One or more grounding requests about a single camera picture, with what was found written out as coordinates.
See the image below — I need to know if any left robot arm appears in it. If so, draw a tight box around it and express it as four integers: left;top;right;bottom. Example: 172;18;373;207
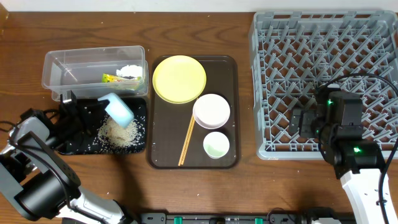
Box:
1;91;141;223

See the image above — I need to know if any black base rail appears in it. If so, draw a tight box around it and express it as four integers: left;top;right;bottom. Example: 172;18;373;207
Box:
136;207;357;224

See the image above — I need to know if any dark brown tray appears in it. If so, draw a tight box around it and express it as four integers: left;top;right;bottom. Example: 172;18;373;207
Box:
147;55;240;169

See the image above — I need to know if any light blue bowl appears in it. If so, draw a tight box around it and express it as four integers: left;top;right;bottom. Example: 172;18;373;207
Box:
98;93;134;129

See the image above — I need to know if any grey dishwasher rack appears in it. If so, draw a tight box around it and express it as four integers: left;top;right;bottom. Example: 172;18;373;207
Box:
249;11;397;160

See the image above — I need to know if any clear plastic bin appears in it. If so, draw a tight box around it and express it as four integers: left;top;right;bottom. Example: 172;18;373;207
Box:
42;45;149;101

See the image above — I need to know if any wooden chopstick right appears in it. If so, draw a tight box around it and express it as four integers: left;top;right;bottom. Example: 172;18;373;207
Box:
180;116;197;166

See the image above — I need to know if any white tissue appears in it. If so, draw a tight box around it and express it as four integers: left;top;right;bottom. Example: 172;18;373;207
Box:
116;65;143;78

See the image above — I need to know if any pink bowl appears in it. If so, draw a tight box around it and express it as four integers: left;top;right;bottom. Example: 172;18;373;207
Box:
193;94;231;129

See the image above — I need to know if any white green cup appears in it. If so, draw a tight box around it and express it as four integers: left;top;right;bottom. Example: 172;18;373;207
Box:
203;131;230;159

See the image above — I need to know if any black plastic bin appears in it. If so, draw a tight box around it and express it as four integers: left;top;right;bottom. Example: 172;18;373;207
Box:
57;98;147;156

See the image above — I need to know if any green yellow snack wrapper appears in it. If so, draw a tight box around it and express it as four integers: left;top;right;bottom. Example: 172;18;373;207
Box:
101;73;141;83

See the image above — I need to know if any wooden chopstick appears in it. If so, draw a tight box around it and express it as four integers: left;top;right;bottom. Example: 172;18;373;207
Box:
180;116;197;166
177;113;194;166

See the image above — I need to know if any pile of rice grains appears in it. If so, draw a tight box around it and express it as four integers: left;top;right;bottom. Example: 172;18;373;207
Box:
93;115;145;153

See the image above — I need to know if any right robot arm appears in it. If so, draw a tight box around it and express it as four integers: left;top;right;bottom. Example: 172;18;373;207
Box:
289;85;397;223

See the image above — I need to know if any wooden chopstick left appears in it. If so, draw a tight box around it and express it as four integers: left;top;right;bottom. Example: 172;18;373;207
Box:
177;113;194;166

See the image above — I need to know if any yellow plate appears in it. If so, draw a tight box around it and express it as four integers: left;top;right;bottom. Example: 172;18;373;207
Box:
152;55;207;104

